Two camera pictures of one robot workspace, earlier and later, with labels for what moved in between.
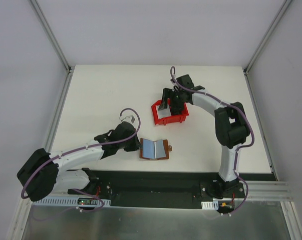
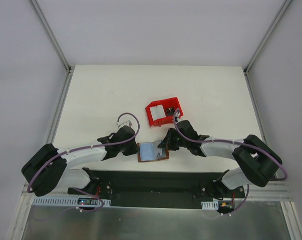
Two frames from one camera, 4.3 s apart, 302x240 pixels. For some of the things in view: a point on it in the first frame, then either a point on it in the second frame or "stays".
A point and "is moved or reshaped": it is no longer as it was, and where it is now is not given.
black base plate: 181,189 stays
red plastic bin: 170,119 is moved or reshaped
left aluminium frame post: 51,36 stays
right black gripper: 172,94 → 171,140
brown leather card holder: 151,150 stays
